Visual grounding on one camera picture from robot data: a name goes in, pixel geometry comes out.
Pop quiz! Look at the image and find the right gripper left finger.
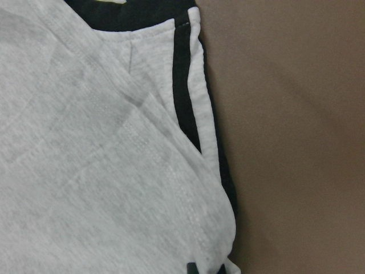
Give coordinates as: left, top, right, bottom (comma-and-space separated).
186, 262, 197, 274

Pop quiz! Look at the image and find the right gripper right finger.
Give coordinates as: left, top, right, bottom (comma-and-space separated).
217, 264, 226, 274

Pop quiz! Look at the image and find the grey cartoon print t-shirt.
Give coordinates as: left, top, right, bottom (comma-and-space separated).
1, 1, 240, 273

